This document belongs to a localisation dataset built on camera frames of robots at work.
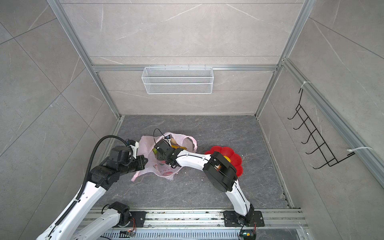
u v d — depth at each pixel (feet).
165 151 2.29
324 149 2.07
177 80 3.29
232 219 2.43
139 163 2.12
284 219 2.47
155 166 2.55
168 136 2.67
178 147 2.56
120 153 1.81
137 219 2.40
